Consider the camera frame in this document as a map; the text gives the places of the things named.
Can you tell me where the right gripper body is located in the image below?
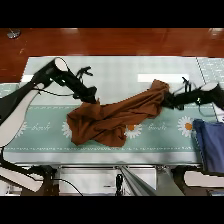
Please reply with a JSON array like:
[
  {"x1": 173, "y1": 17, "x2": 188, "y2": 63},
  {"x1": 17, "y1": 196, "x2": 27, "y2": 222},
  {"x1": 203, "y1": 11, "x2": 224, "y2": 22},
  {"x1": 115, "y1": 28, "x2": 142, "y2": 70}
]
[{"x1": 161, "y1": 91, "x2": 186, "y2": 112}]

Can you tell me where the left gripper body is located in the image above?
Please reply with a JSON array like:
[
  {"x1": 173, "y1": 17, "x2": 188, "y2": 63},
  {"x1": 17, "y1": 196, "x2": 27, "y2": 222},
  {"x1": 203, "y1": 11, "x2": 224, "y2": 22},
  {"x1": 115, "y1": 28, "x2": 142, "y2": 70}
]
[{"x1": 73, "y1": 83, "x2": 100, "y2": 105}]

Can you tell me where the brown shirt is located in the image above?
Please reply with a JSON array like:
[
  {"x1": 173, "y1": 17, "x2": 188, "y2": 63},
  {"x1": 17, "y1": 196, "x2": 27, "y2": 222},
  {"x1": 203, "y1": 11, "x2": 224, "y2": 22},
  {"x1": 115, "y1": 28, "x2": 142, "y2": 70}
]
[{"x1": 66, "y1": 78, "x2": 171, "y2": 149}]

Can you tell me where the blue garment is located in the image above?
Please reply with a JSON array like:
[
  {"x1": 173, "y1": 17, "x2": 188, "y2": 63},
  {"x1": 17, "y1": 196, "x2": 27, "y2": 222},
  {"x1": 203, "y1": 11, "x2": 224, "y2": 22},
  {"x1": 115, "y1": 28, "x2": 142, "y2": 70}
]
[{"x1": 191, "y1": 118, "x2": 224, "y2": 176}]

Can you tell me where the black cable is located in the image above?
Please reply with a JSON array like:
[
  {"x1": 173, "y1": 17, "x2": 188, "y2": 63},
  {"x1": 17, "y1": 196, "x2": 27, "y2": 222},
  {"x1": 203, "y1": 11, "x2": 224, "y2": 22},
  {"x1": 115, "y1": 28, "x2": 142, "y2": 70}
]
[
  {"x1": 52, "y1": 178, "x2": 85, "y2": 197},
  {"x1": 32, "y1": 87, "x2": 78, "y2": 99}
]

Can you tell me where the silver frame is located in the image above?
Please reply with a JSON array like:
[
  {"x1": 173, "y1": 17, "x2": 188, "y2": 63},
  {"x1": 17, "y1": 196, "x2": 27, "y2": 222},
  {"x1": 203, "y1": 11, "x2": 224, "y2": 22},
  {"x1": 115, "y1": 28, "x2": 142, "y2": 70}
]
[{"x1": 13, "y1": 162, "x2": 224, "y2": 197}]

